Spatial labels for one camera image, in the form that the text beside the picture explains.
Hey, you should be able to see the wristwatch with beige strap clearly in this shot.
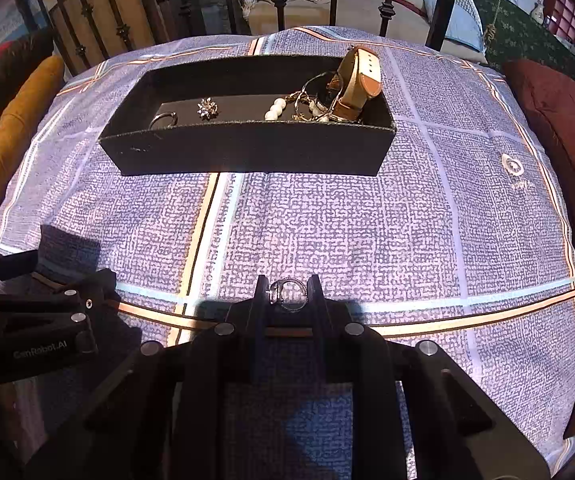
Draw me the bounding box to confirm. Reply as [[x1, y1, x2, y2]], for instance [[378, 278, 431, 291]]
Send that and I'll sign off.
[[337, 47, 382, 110]]

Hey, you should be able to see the mustard brown cushion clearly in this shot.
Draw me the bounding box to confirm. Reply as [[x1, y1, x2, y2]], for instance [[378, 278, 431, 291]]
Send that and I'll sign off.
[[0, 55, 65, 206]]

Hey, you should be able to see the black jewelry tray box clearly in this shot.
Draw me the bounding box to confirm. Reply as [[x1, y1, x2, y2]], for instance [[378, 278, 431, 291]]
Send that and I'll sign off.
[[100, 55, 396, 177]]

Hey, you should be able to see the purple patterned bed sheet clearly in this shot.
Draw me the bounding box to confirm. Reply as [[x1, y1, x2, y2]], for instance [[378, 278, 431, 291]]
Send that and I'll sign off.
[[0, 26, 575, 472]]

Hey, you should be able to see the white pearl bracelet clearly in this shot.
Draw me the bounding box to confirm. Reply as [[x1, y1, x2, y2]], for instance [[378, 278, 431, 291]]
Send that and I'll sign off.
[[263, 90, 332, 124]]

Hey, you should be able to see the silver ring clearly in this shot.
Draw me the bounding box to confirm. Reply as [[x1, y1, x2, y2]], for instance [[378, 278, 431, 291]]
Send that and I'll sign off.
[[266, 276, 310, 312], [147, 110, 180, 131]]

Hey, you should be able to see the thin gold bangle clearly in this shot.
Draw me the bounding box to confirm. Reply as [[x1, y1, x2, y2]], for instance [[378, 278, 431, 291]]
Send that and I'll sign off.
[[299, 70, 346, 106]]

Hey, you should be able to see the gold brooch ornament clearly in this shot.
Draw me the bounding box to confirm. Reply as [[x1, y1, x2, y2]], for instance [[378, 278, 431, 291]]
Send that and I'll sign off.
[[287, 91, 362, 124]]

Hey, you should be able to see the green patterned carpet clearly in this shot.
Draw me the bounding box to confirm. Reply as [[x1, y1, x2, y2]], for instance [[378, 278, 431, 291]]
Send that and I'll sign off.
[[474, 0, 575, 80]]

